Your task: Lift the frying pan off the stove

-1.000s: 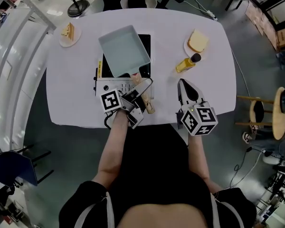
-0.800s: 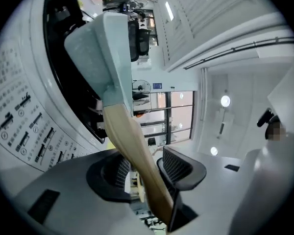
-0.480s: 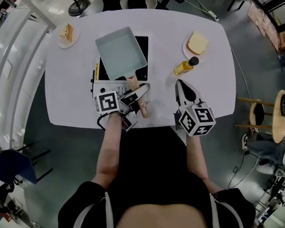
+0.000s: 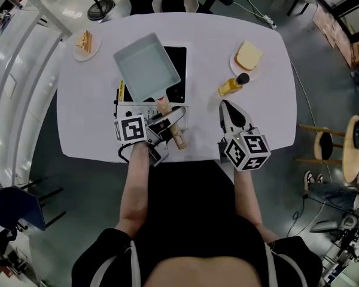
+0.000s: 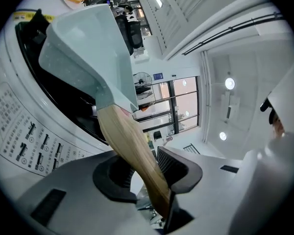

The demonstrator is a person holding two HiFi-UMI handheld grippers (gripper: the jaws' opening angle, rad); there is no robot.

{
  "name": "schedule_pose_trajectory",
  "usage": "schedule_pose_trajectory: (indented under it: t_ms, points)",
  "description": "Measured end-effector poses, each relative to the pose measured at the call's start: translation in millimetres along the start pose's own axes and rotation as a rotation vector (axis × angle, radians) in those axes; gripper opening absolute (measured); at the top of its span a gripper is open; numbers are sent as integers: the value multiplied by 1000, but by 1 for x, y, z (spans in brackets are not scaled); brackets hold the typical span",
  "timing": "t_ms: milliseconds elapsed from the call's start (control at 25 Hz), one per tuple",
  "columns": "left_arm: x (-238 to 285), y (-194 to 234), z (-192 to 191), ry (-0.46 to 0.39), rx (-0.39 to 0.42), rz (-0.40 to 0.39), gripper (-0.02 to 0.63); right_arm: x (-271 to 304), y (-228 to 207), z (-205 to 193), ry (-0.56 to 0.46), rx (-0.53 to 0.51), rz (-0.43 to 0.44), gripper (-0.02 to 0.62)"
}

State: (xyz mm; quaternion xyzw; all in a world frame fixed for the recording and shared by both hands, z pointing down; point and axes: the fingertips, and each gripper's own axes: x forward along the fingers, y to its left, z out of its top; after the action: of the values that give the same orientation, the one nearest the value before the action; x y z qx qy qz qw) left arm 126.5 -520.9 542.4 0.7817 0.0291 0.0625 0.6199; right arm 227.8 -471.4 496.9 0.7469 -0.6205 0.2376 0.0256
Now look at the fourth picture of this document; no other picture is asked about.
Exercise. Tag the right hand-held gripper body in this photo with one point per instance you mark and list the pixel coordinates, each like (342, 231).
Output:
(248, 151)

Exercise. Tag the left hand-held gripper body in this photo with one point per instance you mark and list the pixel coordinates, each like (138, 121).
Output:
(131, 128)

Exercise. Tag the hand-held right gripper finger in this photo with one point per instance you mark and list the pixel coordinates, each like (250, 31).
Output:
(223, 118)
(243, 120)

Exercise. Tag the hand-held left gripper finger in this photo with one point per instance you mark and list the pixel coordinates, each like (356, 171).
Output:
(175, 114)

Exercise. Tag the white induction cooktop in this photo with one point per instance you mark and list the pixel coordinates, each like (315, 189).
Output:
(178, 64)

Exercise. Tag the square pale blue pan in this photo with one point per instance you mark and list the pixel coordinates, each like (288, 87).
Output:
(145, 67)

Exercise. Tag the person's left forearm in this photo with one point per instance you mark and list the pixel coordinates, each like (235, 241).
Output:
(136, 190)

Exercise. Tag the person's right forearm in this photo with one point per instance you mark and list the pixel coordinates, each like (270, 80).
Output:
(246, 199)

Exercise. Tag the yellow oil bottle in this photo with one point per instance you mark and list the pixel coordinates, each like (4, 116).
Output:
(228, 87)

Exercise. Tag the bread slice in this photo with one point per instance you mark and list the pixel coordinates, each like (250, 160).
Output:
(248, 55)

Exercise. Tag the wooden stool black cushion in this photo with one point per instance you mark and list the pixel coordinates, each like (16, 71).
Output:
(324, 143)

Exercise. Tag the table with white cloth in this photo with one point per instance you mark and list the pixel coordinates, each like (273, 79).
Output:
(212, 34)

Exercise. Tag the person's black clothing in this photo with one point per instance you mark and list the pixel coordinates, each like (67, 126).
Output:
(191, 214)

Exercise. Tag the white plate under cake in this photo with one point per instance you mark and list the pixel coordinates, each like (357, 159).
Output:
(85, 57)

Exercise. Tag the layered cake slice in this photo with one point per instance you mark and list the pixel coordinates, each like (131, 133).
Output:
(84, 42)

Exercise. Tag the white power strip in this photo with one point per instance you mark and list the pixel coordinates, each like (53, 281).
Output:
(269, 21)

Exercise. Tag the round wooden table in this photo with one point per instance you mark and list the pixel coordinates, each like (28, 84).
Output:
(351, 163)

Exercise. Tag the white curved shelf desk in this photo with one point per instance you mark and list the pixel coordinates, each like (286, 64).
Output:
(18, 85)

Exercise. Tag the black round stand base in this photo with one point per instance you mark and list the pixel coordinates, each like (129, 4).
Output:
(101, 9)

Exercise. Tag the cardboard boxes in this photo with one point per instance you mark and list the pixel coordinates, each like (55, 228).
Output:
(338, 37)

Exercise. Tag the blue chair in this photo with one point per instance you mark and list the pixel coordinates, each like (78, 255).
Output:
(15, 208)

